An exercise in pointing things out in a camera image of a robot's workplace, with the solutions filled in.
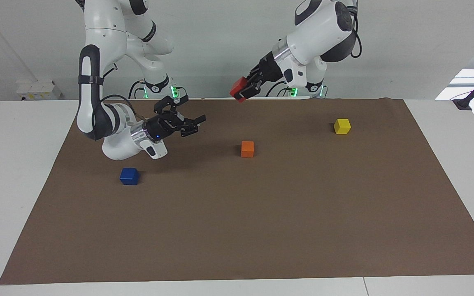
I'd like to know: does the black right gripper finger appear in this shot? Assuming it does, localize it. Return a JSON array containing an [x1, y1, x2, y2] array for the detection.
[[179, 114, 207, 138], [154, 95, 189, 118]]

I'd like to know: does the red wooden block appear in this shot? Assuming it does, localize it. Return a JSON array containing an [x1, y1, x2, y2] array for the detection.
[[230, 76, 251, 102]]

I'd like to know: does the blue wooden block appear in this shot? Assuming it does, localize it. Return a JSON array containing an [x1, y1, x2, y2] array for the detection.
[[120, 167, 140, 186]]

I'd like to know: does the yellow wooden block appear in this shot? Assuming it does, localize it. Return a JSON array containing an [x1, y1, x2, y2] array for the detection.
[[334, 118, 351, 135]]

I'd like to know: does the brown table mat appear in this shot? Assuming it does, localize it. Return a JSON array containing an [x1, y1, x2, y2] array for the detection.
[[0, 98, 474, 285]]

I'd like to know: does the white box with yellow label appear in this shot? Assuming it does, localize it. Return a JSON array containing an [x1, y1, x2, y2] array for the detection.
[[16, 80, 63, 101]]

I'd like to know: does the black left base cable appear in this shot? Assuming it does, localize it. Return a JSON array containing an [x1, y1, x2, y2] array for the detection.
[[266, 80, 293, 98]]

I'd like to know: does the black base cable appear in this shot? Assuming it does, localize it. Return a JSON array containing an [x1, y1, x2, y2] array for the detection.
[[128, 80, 145, 99], [266, 80, 293, 98]]

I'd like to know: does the black right base cable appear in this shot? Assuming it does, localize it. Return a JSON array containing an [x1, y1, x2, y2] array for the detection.
[[128, 80, 145, 99]]

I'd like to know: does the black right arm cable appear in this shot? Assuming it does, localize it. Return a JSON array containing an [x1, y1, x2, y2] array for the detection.
[[92, 95, 139, 130]]

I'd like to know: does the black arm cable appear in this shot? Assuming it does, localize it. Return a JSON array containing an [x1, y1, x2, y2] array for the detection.
[[92, 95, 139, 130], [346, 0, 363, 58]]

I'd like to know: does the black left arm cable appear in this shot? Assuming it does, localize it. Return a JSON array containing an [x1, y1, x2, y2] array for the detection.
[[346, 0, 363, 58]]

